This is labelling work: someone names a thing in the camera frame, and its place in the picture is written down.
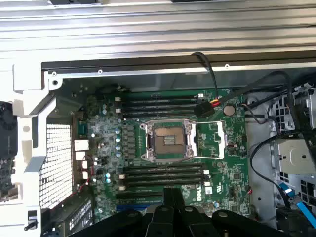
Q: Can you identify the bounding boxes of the RAM slot white latches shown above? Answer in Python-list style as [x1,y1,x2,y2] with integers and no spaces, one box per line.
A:
[118,170,210,180]
[115,105,199,114]
[118,180,212,192]
[115,93,204,101]

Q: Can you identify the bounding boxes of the thin black wire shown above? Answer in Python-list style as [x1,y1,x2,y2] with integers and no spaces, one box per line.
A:
[248,132,309,215]

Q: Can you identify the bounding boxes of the green Dell motherboard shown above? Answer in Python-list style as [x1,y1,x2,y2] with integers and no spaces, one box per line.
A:
[59,79,250,223]

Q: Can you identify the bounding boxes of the grey metal disk bay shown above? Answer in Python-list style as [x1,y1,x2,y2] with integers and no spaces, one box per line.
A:
[269,83,316,237]

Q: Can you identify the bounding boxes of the silver metal disk carrier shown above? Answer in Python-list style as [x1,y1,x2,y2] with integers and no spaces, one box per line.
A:
[278,138,316,175]

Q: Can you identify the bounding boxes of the grey metal PC case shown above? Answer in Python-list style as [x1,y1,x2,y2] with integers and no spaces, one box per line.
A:
[40,60,316,237]

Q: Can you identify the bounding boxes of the RAM slot black latches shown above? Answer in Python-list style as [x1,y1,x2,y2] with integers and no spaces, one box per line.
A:
[124,175,205,186]
[124,164,204,173]
[122,100,199,107]
[122,111,198,119]

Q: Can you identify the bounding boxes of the CPU socket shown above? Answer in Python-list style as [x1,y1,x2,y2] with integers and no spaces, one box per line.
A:
[139,118,196,163]

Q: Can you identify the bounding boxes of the silver metal corner bracket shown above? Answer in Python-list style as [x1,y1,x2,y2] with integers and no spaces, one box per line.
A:
[12,63,62,117]

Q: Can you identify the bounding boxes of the black power wire with connector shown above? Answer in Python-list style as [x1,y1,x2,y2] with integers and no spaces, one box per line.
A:
[191,51,303,135]

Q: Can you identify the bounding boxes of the blue SATA wire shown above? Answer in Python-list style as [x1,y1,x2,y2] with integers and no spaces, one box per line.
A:
[297,201,316,218]

